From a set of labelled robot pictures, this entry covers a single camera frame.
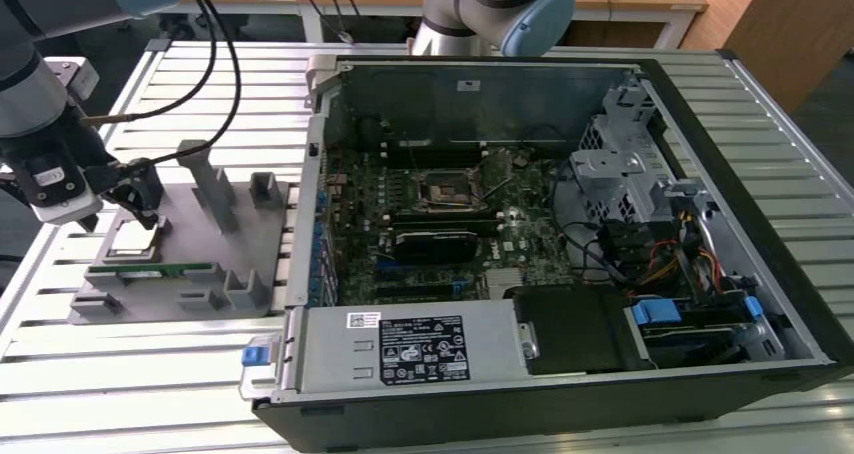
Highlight silver square CPU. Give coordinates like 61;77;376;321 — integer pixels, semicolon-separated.
106;221;167;264

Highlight metal socket cover frame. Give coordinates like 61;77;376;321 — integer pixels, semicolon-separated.
470;146;520;200

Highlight CPU socket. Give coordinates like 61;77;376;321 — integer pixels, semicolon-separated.
413;168;486;213

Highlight grey parts rack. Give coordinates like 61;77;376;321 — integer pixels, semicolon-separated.
66;138;293;326

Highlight green RAM stick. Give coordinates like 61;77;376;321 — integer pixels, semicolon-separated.
90;261;215;280

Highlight blue grey case latch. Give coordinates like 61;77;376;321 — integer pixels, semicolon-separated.
239;333;282;390

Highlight grey power supply unit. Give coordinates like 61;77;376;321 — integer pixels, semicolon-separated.
293;301;546;393

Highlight black graphics card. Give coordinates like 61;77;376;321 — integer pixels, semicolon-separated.
392;229;481;266

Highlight dark RAM stick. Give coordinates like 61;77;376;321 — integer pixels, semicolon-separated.
392;218;501;236

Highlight black rating label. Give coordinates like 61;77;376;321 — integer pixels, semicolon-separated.
378;315;473;388

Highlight silver finned heatsink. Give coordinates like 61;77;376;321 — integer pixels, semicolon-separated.
485;268;526;300

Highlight green motherboard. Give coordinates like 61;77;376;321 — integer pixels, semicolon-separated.
320;143;582;308

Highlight black plastic shroud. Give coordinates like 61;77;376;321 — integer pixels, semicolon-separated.
504;283;653;375

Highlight silver drive cage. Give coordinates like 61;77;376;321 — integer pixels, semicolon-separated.
570;86;676;225

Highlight black open PC case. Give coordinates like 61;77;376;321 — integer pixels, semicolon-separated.
251;48;854;453

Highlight blue disk carrier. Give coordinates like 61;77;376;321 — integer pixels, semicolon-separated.
630;297;682;328

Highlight wooden desk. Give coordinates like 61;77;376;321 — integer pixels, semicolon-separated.
177;0;711;50

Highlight wooden cabinet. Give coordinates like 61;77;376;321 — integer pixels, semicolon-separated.
680;0;854;113

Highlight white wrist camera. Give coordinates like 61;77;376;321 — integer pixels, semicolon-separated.
13;153;107;225

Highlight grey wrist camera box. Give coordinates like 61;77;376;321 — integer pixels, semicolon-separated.
43;57;102;106

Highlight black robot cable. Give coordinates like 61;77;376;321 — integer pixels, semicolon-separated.
77;0;219;125
147;0;243;165

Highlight coloured power wire bundle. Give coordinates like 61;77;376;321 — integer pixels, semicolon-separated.
626;208;727;300

